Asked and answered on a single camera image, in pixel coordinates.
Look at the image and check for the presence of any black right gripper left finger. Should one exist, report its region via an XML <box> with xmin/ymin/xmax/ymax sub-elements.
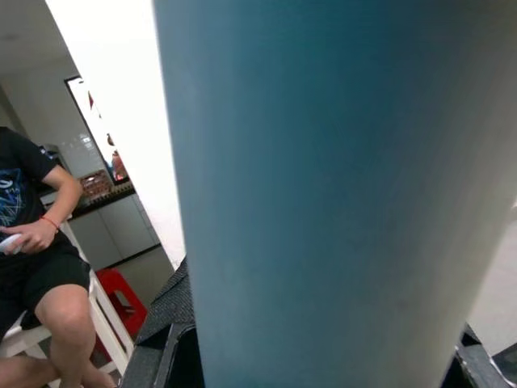
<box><xmin>119</xmin><ymin>255</ymin><xmax>205</xmax><ymax>388</ymax></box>

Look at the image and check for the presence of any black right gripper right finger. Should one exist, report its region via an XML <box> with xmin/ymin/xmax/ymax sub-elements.
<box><xmin>440</xmin><ymin>322</ymin><xmax>517</xmax><ymax>388</ymax></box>

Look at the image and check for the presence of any white plastic table leg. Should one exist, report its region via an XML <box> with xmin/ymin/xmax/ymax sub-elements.
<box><xmin>151</xmin><ymin>0</ymin><xmax>517</xmax><ymax>388</ymax></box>

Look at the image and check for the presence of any red plastic stool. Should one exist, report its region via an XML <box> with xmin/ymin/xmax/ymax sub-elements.
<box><xmin>95</xmin><ymin>268</ymin><xmax>149</xmax><ymax>344</ymax></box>

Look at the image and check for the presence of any white chair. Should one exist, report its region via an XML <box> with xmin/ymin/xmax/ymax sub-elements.
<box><xmin>0</xmin><ymin>220</ymin><xmax>135</xmax><ymax>383</ymax></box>

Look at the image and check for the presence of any white base cabinet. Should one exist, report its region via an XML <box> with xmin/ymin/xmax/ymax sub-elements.
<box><xmin>40</xmin><ymin>183</ymin><xmax>162</xmax><ymax>272</ymax></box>

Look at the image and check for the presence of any white handheld controller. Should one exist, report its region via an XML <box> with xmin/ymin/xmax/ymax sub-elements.
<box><xmin>0</xmin><ymin>234</ymin><xmax>25</xmax><ymax>255</ymax></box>

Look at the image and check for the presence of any dark framed window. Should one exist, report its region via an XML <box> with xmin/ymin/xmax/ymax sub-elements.
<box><xmin>63</xmin><ymin>75</ymin><xmax>131</xmax><ymax>188</ymax></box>

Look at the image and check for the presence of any person in black shirt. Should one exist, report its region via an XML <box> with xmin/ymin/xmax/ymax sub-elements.
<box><xmin>0</xmin><ymin>125</ymin><xmax>118</xmax><ymax>388</ymax></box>

